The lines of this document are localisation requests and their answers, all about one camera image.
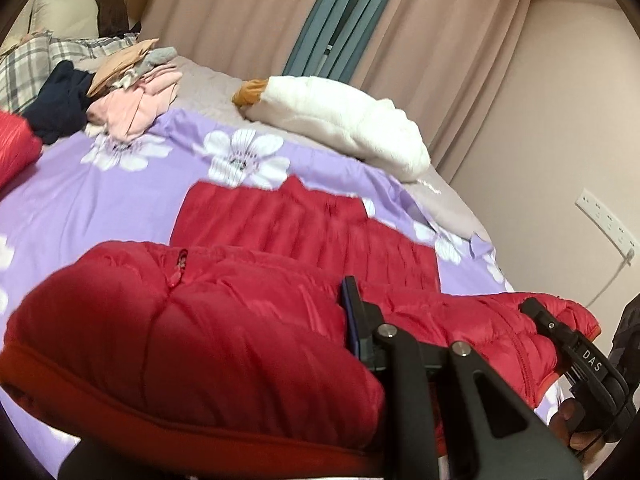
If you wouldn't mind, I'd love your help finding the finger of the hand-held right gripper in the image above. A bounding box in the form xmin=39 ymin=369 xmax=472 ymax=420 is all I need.
xmin=520 ymin=298 xmax=583 ymax=356

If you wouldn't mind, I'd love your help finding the white wall socket strip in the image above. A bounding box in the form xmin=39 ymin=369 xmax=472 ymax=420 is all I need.
xmin=575 ymin=188 xmax=638 ymax=256

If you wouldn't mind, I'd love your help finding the person's right hand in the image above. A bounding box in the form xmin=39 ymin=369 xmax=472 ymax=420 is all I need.
xmin=550 ymin=396 xmax=608 ymax=454

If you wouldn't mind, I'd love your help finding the purple floral bed sheet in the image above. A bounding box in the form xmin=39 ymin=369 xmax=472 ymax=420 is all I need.
xmin=0 ymin=107 xmax=576 ymax=480

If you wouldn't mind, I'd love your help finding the tan garment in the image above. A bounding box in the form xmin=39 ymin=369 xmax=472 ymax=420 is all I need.
xmin=87 ymin=38 xmax=160 ymax=98

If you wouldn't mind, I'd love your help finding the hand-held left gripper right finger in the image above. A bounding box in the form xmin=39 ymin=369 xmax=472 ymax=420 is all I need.
xmin=340 ymin=275 xmax=585 ymax=480

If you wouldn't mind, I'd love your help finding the bright red folded puffer jacket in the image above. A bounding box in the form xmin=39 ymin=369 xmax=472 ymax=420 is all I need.
xmin=0 ymin=110 xmax=45 ymax=191

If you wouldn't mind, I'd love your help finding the navy garment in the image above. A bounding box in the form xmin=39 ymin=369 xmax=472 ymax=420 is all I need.
xmin=22 ymin=60 xmax=98 ymax=145

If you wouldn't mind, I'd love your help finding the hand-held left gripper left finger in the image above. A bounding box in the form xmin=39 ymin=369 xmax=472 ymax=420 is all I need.
xmin=57 ymin=437 xmax=201 ymax=480

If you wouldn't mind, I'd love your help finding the teal curtain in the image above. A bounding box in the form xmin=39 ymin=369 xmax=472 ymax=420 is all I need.
xmin=282 ymin=0 xmax=413 ymax=83

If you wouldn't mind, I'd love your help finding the grey garment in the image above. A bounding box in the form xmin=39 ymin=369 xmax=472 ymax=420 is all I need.
xmin=132 ymin=46 xmax=178 ymax=78

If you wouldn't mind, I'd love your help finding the dark brown cushion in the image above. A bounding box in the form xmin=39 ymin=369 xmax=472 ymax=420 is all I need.
xmin=93 ymin=0 xmax=142 ymax=38

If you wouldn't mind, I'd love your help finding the white power cable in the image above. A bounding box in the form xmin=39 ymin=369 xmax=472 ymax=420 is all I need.
xmin=582 ymin=247 xmax=638 ymax=311

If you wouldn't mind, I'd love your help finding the pink curtain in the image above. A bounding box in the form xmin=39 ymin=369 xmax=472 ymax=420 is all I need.
xmin=345 ymin=0 xmax=536 ymax=186
xmin=140 ymin=0 xmax=346 ymax=81

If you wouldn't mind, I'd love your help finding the plaid grey blanket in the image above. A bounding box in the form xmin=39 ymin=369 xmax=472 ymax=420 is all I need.
xmin=0 ymin=30 xmax=141 ymax=116

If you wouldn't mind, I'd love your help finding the pink garment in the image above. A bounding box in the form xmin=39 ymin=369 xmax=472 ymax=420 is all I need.
xmin=86 ymin=62 xmax=183 ymax=143

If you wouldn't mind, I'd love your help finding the beige headboard cushion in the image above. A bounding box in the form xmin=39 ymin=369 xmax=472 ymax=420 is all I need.
xmin=30 ymin=0 xmax=101 ymax=40

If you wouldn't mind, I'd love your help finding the grey quilted bed cover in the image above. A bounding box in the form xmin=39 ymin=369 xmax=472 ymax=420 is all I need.
xmin=145 ymin=52 xmax=493 ymax=256

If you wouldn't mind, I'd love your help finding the white goose plush toy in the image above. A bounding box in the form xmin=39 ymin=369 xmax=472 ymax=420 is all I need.
xmin=231 ymin=75 xmax=432 ymax=183

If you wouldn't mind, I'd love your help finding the dark red puffer jacket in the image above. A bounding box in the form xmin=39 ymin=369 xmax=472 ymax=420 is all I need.
xmin=0 ymin=176 xmax=603 ymax=471

